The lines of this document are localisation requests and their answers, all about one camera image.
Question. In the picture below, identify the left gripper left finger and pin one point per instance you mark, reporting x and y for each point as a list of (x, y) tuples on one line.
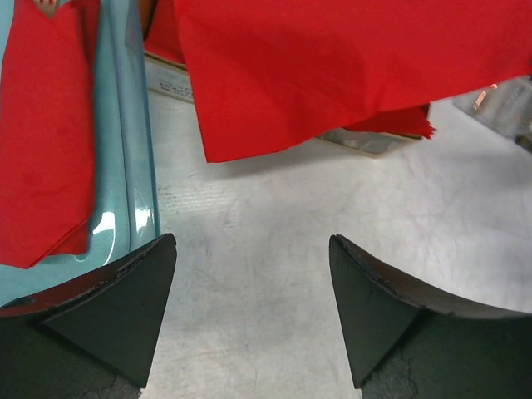
[(93, 336)]

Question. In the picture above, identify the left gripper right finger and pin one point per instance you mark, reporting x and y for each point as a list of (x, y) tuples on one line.
[(408, 339)]

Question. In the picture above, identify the red paper napkin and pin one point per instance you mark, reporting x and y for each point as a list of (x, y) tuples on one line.
[(268, 75)]

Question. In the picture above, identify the cardboard napkin box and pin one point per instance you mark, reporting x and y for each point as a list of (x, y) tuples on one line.
[(172, 79)]

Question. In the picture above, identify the rolled red napkin bundle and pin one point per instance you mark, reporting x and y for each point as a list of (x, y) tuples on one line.
[(48, 148)]

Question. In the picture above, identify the red napkin stack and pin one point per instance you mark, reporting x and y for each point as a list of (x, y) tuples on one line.
[(161, 44)]

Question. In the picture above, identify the teal plastic basin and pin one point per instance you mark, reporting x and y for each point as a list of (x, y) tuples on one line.
[(125, 216)]

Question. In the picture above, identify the clear utensil organizer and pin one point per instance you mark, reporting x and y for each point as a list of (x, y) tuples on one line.
[(504, 108)]

